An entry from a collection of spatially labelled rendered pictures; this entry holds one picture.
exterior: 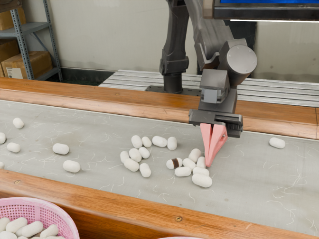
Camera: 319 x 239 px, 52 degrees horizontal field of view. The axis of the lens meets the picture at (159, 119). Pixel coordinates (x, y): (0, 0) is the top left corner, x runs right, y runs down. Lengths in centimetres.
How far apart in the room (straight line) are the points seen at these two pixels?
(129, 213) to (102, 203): 5
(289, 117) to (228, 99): 21
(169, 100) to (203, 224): 43
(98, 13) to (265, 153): 247
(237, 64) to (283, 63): 212
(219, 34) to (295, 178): 32
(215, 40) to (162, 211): 36
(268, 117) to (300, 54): 193
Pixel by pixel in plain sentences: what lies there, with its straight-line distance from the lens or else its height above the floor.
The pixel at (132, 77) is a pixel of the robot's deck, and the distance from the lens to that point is 132.
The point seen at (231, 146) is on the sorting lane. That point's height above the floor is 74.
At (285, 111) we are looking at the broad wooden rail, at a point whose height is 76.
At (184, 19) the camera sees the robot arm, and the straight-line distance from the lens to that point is 94.
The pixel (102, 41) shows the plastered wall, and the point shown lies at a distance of 305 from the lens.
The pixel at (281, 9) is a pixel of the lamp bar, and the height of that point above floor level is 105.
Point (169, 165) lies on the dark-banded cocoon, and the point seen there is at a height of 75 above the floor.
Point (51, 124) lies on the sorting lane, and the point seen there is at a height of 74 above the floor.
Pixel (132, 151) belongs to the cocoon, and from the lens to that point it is 67.
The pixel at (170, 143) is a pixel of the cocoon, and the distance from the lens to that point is 69.
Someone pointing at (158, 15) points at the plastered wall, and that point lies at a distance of 278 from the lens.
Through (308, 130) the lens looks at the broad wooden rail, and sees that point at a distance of 79.
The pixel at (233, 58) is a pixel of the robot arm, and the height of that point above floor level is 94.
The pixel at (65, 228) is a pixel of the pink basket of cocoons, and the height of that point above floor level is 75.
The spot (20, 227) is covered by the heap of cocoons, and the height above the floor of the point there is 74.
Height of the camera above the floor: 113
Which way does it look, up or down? 28 degrees down
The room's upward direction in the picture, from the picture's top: 3 degrees counter-clockwise
